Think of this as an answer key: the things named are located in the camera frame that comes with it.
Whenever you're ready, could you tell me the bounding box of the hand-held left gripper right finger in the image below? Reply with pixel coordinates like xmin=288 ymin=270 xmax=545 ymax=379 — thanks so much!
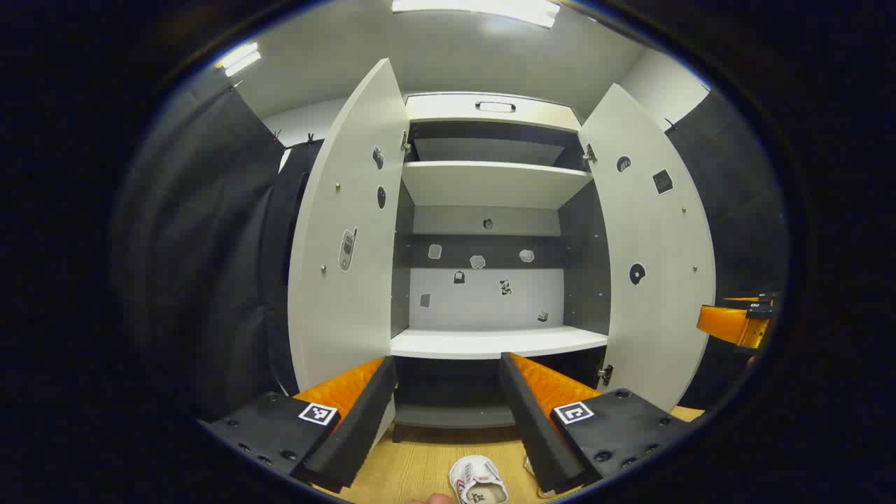
xmin=498 ymin=351 xmax=694 ymax=496

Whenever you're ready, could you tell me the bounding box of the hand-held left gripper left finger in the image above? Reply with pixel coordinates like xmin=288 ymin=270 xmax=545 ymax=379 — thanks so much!
xmin=198 ymin=356 xmax=398 ymax=494

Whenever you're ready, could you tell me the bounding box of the white cabinet door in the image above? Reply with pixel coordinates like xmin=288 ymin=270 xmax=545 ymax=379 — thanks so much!
xmin=578 ymin=83 xmax=717 ymax=414
xmin=287 ymin=58 xmax=411 ymax=449

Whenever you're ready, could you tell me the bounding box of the white shoe cabinet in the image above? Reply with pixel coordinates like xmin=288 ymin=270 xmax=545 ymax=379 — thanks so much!
xmin=287 ymin=58 xmax=717 ymax=449

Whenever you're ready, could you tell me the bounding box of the white cabinet shelf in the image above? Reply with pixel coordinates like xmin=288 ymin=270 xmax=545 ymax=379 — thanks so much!
xmin=401 ymin=161 xmax=594 ymax=211
xmin=390 ymin=325 xmax=608 ymax=361

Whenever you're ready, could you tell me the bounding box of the black backdrop cloth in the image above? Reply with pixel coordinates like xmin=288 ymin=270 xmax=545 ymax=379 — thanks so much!
xmin=266 ymin=139 xmax=326 ymax=396
xmin=664 ymin=90 xmax=792 ymax=410
xmin=115 ymin=84 xmax=288 ymax=421

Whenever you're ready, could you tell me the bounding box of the ceiling light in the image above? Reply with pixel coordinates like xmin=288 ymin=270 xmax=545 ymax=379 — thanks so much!
xmin=216 ymin=42 xmax=262 ymax=78
xmin=391 ymin=0 xmax=561 ymax=29

